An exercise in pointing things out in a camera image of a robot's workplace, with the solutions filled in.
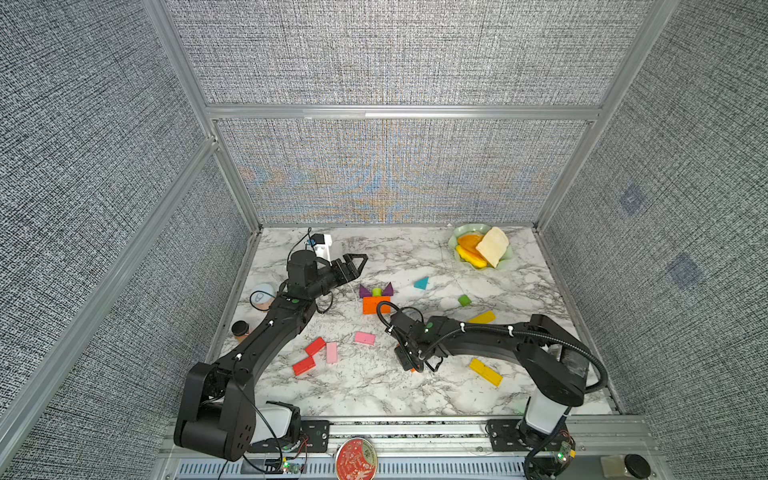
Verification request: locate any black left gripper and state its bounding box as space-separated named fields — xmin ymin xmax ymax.
xmin=306 ymin=254 xmax=366 ymax=302

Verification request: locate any pink rectangle block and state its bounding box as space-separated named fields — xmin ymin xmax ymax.
xmin=326 ymin=342 xmax=339 ymax=365
xmin=354 ymin=331 xmax=376 ymax=346

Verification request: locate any orange rectangle block top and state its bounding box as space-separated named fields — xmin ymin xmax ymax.
xmin=363 ymin=296 xmax=390 ymax=309

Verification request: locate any orange rectangle block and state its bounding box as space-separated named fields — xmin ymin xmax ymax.
xmin=362 ymin=305 xmax=391 ymax=315
xmin=363 ymin=296 xmax=390 ymax=309

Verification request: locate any teal triangle block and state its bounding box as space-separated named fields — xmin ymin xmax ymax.
xmin=413 ymin=277 xmax=429 ymax=290

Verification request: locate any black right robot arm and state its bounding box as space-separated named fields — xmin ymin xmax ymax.
xmin=376 ymin=301 xmax=608 ymax=450

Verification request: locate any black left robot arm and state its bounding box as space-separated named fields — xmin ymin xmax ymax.
xmin=174 ymin=250 xmax=368 ymax=461

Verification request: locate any red rectangle block upper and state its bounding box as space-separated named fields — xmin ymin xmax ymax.
xmin=305 ymin=337 xmax=327 ymax=357

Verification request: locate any red rectangle block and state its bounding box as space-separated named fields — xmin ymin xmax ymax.
xmin=305 ymin=337 xmax=327 ymax=357
xmin=292 ymin=356 xmax=316 ymax=377

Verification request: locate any yellow rectangle block far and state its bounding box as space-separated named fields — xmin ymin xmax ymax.
xmin=470 ymin=311 xmax=496 ymax=325

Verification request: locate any yellow rectangle block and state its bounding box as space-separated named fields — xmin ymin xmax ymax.
xmin=469 ymin=359 xmax=503 ymax=387
xmin=470 ymin=311 xmax=496 ymax=325

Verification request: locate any red rectangle block lower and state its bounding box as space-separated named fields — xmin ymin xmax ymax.
xmin=292 ymin=356 xmax=316 ymax=377

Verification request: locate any white round object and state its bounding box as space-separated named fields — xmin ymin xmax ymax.
xmin=249 ymin=283 xmax=277 ymax=312

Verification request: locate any yellow rectangle block near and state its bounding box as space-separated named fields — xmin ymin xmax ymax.
xmin=469 ymin=359 xmax=503 ymax=387

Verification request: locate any yellow banana toy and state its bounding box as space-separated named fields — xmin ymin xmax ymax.
xmin=455 ymin=245 xmax=489 ymax=269

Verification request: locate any orange round food toy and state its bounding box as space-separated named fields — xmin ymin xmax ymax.
xmin=457 ymin=231 xmax=484 ymax=255

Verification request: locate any red round tin lid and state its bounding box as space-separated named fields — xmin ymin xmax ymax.
xmin=335 ymin=438 xmax=378 ymax=480

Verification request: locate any beige bread slice toy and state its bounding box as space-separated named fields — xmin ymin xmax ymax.
xmin=476 ymin=227 xmax=509 ymax=268

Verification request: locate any green glass plate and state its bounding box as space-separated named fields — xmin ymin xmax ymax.
xmin=448 ymin=224 xmax=516 ymax=271

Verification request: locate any black knob on box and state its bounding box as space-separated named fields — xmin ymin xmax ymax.
xmin=600 ymin=454 xmax=652 ymax=479

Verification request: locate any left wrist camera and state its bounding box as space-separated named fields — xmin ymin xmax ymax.
xmin=308 ymin=233 xmax=333 ymax=262

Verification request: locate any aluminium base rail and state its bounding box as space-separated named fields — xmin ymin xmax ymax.
xmin=150 ymin=415 xmax=674 ymax=479

